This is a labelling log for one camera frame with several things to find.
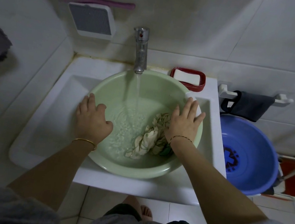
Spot person's left hand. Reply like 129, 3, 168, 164
71, 91, 119, 149

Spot person's bare foot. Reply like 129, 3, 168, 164
120, 194, 156, 222

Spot red soap dish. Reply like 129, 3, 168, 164
167, 66, 208, 94

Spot white wall box grey ribbed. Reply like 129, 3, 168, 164
63, 0, 120, 42

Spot blue plastic basin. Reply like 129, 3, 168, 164
208, 113, 287, 200

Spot thin cord bracelet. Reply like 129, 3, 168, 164
169, 133, 194, 149

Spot person's dark shorts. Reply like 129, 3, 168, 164
103, 200, 200, 224

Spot metal faucet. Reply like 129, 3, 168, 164
126, 25, 154, 76

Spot person's left forearm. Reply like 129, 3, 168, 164
4, 129, 98, 216

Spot person's right forearm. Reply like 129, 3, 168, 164
157, 136, 281, 224

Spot light green plastic basin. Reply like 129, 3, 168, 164
75, 60, 212, 188

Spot gold bangle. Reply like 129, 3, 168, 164
70, 137, 99, 152

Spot white ceramic sink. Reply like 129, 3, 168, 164
5, 45, 244, 211

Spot white soap bar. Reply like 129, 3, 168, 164
173, 69, 202, 86

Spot dark grey cloth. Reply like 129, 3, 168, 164
219, 88, 277, 126

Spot cream leaf-patterned clothes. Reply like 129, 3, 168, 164
124, 107, 180, 166

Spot person's right hand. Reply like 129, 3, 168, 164
161, 93, 208, 153

